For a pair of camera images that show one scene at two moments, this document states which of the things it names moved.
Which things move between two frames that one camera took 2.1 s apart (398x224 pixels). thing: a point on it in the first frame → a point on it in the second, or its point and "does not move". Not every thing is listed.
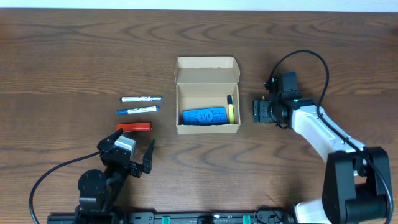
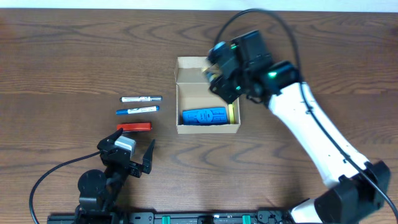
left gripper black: x=131 y=165 does not move
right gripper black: x=258 y=111 → x=224 y=88
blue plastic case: x=205 y=116 does not move
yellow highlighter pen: x=231 y=109 does not move
